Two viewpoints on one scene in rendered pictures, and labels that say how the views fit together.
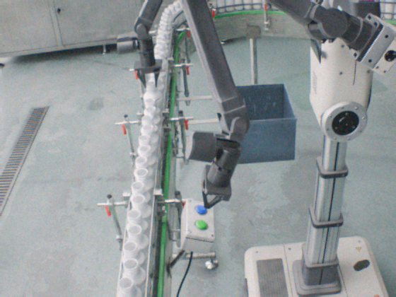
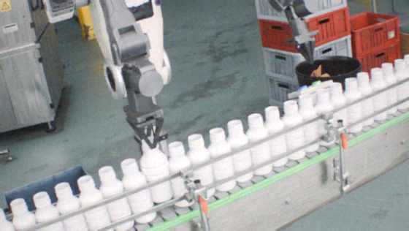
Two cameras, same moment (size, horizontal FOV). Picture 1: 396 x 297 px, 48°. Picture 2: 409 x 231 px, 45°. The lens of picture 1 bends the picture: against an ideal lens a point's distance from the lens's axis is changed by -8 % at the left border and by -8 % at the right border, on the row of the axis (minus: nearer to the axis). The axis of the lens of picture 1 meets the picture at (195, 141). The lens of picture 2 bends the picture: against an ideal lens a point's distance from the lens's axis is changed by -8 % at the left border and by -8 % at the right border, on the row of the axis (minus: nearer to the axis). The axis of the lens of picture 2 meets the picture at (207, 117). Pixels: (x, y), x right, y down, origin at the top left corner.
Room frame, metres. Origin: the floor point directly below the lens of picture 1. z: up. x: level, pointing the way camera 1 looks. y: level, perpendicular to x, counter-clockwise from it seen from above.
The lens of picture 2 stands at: (2.01, 1.23, 1.70)
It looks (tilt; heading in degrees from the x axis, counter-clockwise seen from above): 22 degrees down; 242
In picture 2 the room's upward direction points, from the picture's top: 10 degrees counter-clockwise
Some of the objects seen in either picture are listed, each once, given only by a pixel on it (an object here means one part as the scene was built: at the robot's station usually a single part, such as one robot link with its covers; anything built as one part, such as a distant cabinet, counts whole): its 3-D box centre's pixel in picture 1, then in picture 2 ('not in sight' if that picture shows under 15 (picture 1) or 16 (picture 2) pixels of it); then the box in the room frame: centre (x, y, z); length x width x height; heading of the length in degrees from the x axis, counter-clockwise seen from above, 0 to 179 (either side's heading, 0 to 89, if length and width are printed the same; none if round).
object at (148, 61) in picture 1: (147, 59); (140, 100); (1.59, 0.14, 1.31); 0.10 x 0.07 x 0.07; 87
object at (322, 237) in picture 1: (321, 245); not in sight; (1.33, -0.50, 0.49); 0.13 x 0.13 x 0.40; 87
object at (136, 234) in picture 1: (140, 250); (364, 99); (0.88, 0.18, 1.08); 0.06 x 0.06 x 0.17
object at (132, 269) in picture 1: (136, 284); (388, 88); (0.76, 0.18, 1.08); 0.06 x 0.06 x 0.17
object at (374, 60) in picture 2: not in sight; (364, 57); (-1.23, -1.75, 0.33); 0.61 x 0.41 x 0.22; 0
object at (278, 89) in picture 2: not in sight; (311, 81); (-0.53, -1.69, 0.33); 0.61 x 0.41 x 0.22; 3
